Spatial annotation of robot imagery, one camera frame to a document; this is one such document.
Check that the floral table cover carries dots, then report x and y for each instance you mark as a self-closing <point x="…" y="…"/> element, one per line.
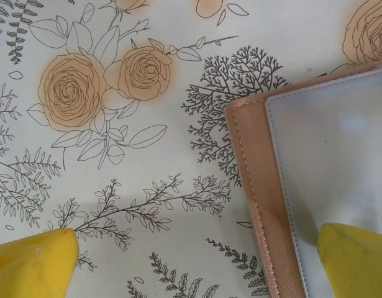
<point x="166" y="161"/>

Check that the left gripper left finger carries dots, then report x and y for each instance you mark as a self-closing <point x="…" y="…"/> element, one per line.
<point x="29" y="267"/>

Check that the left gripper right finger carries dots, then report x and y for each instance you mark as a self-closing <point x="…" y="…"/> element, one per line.
<point x="358" y="267"/>

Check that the pink card holder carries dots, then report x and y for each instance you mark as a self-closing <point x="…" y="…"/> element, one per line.
<point x="256" y="170"/>

